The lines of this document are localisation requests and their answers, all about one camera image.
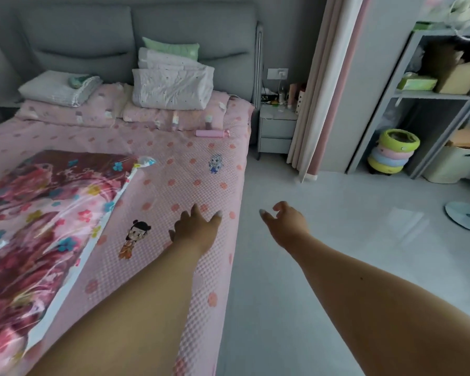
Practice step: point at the red floral blanket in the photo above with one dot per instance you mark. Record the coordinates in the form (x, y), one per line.
(31, 231)

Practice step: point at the small teal plush toy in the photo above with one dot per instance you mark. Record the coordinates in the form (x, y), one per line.
(78, 80)

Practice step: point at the yellow cardboard box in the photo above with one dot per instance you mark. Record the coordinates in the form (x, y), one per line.
(466, 78)

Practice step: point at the grey open shelf unit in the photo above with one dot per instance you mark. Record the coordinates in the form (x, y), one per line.
(423, 113)

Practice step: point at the person's right forearm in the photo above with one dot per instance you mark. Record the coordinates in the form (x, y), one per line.
(384, 309)

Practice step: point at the grey upholstered headboard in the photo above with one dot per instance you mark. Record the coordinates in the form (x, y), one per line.
(82, 39)

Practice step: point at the flower-print plastic storage bag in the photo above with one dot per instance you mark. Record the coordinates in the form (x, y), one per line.
(86, 254)

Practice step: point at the white checked folded pillow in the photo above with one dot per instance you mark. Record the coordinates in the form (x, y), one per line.
(47, 90)

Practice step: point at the pink cartoon bed sheet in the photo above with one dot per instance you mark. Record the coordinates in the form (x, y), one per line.
(172, 160)

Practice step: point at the lilac hand pump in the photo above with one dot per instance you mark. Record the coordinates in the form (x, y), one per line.
(209, 133)

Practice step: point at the person's left forearm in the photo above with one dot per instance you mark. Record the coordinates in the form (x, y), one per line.
(133, 317)

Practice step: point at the green tissue box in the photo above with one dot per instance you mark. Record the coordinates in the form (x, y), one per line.
(417, 82)

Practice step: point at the white pink curtain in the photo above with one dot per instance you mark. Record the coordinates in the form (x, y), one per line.
(329, 82)

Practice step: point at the white lidded bin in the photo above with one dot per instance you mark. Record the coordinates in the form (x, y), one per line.
(450, 164)

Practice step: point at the white black-dotted cylinder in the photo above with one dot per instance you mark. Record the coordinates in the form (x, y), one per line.
(301, 103)

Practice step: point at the person's left hand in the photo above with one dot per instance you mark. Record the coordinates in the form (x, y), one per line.
(196, 229)

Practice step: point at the pale green pillow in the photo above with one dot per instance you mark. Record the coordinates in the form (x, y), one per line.
(172, 48)

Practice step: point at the grey dotted quilt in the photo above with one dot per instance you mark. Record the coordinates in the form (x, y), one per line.
(172, 88)

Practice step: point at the pastel striped round stool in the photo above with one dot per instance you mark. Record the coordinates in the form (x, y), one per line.
(395, 152)

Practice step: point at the white wall socket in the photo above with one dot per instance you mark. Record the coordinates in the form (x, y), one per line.
(277, 73)

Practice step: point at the person's right hand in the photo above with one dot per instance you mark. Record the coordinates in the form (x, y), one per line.
(288, 229)

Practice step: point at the round white floor disc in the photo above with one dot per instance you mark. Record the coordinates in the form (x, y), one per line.
(468, 217)

